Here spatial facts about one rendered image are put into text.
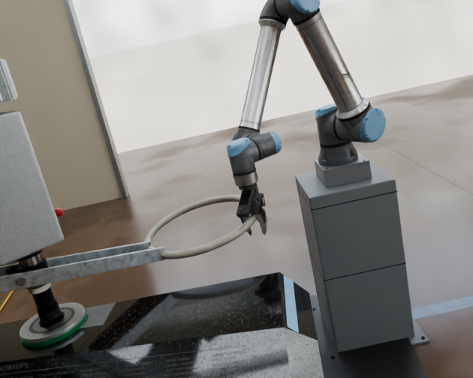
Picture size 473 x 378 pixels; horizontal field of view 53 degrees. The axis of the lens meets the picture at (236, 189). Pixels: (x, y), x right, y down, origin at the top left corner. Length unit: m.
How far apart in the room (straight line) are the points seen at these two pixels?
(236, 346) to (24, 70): 5.44
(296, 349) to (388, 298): 1.15
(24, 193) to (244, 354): 0.79
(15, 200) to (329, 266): 1.42
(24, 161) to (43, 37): 4.89
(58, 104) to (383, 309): 4.89
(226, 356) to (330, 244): 1.02
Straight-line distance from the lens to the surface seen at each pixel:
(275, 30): 2.00
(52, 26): 6.32
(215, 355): 1.41
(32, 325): 1.78
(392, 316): 2.53
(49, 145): 6.48
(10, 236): 1.54
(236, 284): 1.64
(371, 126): 2.10
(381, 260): 2.37
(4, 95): 1.52
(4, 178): 1.51
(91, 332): 1.65
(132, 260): 1.75
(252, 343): 1.39
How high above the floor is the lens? 1.56
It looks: 17 degrees down
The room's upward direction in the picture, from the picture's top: 13 degrees counter-clockwise
